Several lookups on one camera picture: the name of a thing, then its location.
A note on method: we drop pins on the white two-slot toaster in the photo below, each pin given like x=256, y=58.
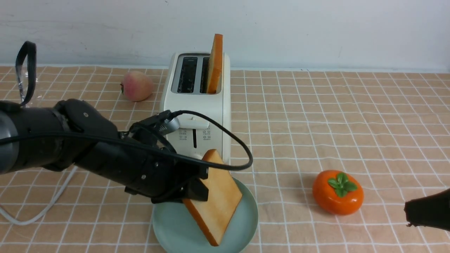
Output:
x=185, y=89

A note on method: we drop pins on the toasted bread slice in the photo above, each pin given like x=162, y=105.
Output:
x=214, y=215
x=215, y=65

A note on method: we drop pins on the pink peach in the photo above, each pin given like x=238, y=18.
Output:
x=136, y=86

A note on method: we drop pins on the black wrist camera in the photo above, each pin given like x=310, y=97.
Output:
x=153, y=130

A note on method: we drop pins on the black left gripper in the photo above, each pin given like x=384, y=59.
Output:
x=160, y=179

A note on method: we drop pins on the orange persimmon with green leaf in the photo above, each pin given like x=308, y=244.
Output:
x=337, y=192

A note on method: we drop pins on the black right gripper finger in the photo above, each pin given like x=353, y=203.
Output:
x=430, y=211

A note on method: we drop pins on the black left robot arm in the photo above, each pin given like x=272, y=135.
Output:
x=73, y=132

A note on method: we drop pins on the light green round plate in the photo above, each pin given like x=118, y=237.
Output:
x=177, y=231

